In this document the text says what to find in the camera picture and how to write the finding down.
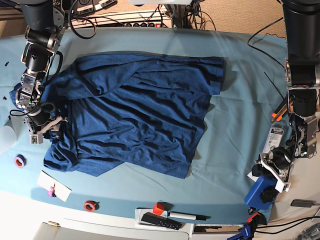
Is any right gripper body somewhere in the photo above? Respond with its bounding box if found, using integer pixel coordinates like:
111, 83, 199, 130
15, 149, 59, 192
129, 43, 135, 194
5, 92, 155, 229
23, 102, 68, 137

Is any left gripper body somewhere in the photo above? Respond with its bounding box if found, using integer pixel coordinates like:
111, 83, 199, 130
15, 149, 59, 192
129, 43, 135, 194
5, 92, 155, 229
271, 147, 293, 170

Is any dark blue t-shirt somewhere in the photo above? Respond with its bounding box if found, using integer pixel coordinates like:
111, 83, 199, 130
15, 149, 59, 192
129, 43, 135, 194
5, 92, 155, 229
9, 51, 227, 180

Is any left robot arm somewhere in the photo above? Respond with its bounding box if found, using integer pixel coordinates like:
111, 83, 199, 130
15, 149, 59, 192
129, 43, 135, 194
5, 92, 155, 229
251, 0, 320, 177

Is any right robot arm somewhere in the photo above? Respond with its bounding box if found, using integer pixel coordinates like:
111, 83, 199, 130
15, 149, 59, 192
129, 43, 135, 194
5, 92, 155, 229
15, 0, 66, 137

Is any white label card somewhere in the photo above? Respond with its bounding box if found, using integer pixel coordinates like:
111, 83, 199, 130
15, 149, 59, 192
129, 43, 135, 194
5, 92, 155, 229
247, 172, 258, 182

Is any blue box with knob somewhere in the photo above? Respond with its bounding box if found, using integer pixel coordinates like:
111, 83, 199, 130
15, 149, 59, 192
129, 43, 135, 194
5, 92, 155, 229
244, 176, 279, 211

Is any clear blister retail package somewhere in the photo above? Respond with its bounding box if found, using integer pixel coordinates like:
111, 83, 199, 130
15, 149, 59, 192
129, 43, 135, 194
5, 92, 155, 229
260, 123, 285, 161

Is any orange black utility knife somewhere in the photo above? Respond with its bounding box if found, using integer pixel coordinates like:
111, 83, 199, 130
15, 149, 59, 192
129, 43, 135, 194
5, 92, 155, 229
270, 98, 288, 123

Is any black phone device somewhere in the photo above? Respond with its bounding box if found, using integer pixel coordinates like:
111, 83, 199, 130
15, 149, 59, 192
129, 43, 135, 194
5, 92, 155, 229
290, 199, 314, 208

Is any purple tape roll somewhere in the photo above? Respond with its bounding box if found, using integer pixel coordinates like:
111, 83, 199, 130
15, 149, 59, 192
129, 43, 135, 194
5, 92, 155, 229
14, 154, 27, 168

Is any light blue table cloth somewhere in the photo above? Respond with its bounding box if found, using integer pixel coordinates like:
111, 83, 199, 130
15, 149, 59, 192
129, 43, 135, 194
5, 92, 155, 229
0, 27, 287, 224

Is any blue black clamp bottom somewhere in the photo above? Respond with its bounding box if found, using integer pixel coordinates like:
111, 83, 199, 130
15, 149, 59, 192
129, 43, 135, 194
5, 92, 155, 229
227, 212, 267, 240

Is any small pink toy figure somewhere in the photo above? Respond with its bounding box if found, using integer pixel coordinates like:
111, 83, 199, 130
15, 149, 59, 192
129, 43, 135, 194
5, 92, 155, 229
47, 184, 56, 198

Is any white paper card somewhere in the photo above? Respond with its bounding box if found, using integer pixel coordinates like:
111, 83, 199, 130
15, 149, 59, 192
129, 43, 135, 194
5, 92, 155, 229
37, 171, 72, 202

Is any white black marker pen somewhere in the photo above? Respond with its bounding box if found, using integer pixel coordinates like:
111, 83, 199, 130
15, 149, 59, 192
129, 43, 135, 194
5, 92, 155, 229
168, 211, 208, 221

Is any black zip tie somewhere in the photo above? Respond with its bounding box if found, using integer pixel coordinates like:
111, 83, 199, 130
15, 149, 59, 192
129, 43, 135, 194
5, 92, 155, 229
263, 72, 285, 100

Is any red tape roll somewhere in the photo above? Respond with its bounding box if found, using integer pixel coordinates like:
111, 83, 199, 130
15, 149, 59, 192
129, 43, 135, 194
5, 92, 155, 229
83, 200, 99, 213

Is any red cube block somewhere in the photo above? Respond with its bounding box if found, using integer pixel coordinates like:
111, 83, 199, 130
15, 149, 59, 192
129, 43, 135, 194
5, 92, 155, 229
152, 202, 165, 216

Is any black remote control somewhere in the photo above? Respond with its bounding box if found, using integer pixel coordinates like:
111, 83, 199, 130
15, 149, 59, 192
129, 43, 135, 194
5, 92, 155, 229
141, 212, 183, 230

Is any white power strip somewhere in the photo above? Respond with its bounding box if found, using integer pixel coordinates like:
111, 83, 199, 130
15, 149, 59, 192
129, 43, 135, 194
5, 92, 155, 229
72, 10, 173, 29

